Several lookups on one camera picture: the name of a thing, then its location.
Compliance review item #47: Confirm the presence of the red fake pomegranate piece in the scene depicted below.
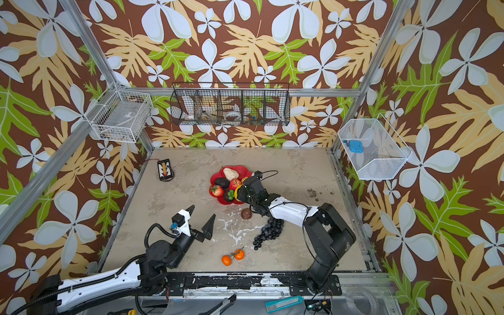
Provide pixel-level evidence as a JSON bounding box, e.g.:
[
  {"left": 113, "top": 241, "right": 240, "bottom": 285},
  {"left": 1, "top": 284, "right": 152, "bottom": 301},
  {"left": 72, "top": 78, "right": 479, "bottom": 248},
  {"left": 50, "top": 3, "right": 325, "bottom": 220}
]
[{"left": 229, "top": 178, "right": 242, "bottom": 191}]

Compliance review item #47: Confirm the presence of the dark fake avocado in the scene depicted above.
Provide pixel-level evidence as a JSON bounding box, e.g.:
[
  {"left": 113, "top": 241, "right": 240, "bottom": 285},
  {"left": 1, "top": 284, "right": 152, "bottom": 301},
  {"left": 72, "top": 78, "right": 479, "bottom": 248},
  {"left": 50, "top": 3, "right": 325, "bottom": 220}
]
[{"left": 214, "top": 177, "right": 230, "bottom": 190}]

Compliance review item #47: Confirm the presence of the red fake strawberry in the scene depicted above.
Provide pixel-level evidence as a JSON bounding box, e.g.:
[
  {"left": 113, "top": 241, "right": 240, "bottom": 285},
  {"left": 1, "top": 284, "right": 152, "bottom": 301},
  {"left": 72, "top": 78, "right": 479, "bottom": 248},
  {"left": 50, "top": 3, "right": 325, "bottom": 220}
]
[{"left": 209, "top": 185, "right": 224, "bottom": 198}]

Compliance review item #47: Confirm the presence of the white wire basket left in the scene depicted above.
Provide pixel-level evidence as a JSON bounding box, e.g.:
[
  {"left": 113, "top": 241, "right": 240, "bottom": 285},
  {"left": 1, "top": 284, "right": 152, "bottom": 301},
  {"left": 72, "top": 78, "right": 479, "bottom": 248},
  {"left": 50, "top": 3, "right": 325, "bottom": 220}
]
[{"left": 85, "top": 83, "right": 153, "bottom": 143}]

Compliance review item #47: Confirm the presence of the black fake grape bunch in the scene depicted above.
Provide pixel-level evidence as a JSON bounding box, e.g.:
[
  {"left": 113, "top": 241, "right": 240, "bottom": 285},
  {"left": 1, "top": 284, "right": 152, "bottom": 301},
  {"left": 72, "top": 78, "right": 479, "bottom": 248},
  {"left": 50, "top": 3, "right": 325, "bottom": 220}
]
[{"left": 253, "top": 217, "right": 285, "bottom": 251}]

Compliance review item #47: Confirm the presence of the black wire basket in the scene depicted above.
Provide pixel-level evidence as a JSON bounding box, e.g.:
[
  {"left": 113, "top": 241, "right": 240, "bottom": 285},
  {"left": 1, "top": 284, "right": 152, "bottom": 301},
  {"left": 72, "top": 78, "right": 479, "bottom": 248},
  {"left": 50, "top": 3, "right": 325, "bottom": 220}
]
[{"left": 168, "top": 82, "right": 291, "bottom": 126}]

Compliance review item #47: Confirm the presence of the orange mandarin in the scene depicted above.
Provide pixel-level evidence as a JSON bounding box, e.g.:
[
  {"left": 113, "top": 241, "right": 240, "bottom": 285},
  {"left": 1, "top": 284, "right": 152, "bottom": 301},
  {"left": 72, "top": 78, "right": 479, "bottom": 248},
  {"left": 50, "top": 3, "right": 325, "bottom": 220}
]
[
  {"left": 234, "top": 249, "right": 245, "bottom": 260},
  {"left": 221, "top": 255, "right": 232, "bottom": 266}
]

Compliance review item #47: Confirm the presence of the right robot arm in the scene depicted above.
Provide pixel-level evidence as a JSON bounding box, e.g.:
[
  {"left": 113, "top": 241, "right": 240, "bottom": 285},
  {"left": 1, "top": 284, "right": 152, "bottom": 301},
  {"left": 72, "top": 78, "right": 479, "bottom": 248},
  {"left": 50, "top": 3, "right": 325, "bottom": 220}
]
[{"left": 234, "top": 171, "right": 356, "bottom": 293}]

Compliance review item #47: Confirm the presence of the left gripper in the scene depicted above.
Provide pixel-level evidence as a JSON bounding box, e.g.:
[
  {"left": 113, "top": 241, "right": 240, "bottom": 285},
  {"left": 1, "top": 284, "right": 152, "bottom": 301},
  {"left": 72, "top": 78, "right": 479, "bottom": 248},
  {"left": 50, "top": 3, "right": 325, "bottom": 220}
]
[{"left": 169, "top": 205, "right": 213, "bottom": 270}]

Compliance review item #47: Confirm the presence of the red flower-shaped fruit bowl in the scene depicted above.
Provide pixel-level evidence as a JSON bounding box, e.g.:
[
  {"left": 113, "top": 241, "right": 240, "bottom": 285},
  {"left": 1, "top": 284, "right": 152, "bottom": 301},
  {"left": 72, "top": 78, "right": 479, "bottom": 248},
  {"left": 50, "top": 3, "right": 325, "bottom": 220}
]
[{"left": 209, "top": 165, "right": 252, "bottom": 206}]

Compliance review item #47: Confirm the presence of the teal box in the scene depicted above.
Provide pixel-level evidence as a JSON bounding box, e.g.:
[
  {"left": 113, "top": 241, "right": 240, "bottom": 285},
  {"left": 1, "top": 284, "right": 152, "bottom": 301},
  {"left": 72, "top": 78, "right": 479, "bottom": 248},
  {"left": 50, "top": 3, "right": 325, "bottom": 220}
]
[{"left": 265, "top": 296, "right": 304, "bottom": 314}]

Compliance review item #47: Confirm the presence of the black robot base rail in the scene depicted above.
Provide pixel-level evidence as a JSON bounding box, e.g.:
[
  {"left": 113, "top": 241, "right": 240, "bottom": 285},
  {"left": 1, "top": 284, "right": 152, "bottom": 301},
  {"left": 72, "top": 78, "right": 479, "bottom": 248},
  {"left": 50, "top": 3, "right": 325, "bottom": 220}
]
[{"left": 165, "top": 271, "right": 343, "bottom": 297}]

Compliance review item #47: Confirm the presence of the blue object in basket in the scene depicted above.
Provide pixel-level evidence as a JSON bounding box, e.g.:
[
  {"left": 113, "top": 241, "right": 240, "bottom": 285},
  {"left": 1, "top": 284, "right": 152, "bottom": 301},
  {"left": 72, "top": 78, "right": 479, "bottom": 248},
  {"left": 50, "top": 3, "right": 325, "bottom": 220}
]
[{"left": 346, "top": 140, "right": 364, "bottom": 154}]

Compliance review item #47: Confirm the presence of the orange mandarin left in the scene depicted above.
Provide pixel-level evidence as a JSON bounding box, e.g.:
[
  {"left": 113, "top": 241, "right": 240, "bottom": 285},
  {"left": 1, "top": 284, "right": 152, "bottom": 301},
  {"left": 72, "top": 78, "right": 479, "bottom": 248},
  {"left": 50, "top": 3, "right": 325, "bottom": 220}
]
[{"left": 221, "top": 255, "right": 232, "bottom": 266}]

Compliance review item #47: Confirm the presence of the brown fake fig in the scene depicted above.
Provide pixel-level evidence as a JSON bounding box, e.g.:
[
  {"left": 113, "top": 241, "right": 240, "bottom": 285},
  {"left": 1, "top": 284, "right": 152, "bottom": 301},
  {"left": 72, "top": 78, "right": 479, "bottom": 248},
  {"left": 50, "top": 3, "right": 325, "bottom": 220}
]
[{"left": 240, "top": 208, "right": 253, "bottom": 220}]

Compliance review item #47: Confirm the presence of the aluminium corner frame post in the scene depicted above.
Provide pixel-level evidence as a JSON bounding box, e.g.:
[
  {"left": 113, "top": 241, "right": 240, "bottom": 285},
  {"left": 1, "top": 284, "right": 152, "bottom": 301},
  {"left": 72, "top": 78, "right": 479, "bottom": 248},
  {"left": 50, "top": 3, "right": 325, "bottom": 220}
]
[{"left": 60, "top": 1, "right": 154, "bottom": 152}]

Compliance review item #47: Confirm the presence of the yellow fake lemon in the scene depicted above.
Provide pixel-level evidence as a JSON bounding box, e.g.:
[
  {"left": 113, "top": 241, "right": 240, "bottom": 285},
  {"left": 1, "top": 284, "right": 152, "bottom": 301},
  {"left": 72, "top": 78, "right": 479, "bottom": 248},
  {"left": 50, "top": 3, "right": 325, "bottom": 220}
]
[{"left": 234, "top": 185, "right": 243, "bottom": 202}]

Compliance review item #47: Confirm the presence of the white mesh basket right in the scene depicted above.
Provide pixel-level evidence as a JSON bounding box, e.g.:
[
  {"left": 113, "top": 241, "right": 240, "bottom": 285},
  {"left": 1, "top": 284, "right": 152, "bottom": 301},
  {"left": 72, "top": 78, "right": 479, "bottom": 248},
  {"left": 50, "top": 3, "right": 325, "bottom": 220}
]
[{"left": 338, "top": 114, "right": 413, "bottom": 181}]

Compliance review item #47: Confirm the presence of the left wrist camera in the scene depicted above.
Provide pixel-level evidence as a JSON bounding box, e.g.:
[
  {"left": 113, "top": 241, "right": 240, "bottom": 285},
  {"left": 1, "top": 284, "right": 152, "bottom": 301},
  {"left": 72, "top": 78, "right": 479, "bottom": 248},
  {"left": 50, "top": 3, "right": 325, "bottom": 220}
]
[{"left": 170, "top": 210, "right": 190, "bottom": 238}]

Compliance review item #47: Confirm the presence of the orange mandarin right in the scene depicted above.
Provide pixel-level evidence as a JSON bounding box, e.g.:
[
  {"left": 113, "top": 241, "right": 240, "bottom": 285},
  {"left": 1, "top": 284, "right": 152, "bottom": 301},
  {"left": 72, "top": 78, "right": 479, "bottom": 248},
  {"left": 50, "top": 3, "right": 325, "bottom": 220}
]
[{"left": 234, "top": 249, "right": 245, "bottom": 260}]

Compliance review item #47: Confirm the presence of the cream fake garlic bulb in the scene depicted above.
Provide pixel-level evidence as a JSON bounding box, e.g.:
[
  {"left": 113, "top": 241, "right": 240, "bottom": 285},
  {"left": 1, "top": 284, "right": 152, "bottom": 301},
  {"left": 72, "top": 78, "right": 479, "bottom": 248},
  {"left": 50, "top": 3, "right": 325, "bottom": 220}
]
[{"left": 223, "top": 167, "right": 240, "bottom": 181}]

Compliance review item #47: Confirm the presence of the black charger board with connectors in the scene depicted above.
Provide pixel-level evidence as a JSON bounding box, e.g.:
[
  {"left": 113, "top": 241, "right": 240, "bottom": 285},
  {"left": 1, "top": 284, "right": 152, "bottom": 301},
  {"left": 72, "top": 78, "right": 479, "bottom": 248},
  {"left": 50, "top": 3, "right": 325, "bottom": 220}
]
[{"left": 157, "top": 159, "right": 175, "bottom": 182}]

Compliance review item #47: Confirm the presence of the dark purple passion fruit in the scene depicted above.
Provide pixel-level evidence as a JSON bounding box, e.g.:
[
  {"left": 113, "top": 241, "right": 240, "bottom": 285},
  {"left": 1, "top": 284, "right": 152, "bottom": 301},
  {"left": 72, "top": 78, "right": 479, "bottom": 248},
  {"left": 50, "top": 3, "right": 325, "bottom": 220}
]
[{"left": 224, "top": 190, "right": 235, "bottom": 202}]

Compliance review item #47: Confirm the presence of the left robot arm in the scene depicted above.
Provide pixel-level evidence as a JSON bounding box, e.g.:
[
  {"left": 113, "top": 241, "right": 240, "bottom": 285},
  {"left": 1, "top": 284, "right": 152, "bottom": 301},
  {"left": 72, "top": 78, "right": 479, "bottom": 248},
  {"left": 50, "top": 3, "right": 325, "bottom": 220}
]
[{"left": 10, "top": 206, "right": 216, "bottom": 314}]

